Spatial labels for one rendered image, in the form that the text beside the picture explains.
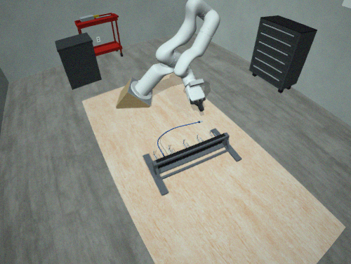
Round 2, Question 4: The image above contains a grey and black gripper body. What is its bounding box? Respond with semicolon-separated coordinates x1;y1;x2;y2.
185;85;205;103

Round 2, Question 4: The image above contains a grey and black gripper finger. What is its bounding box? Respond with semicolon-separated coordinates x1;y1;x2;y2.
190;99;203;112
198;98;206;111

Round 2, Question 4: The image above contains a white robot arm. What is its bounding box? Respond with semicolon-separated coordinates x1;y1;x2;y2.
131;0;220;100

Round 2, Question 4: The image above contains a black patch panel rack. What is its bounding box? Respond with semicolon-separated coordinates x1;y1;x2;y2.
143;128;241;196

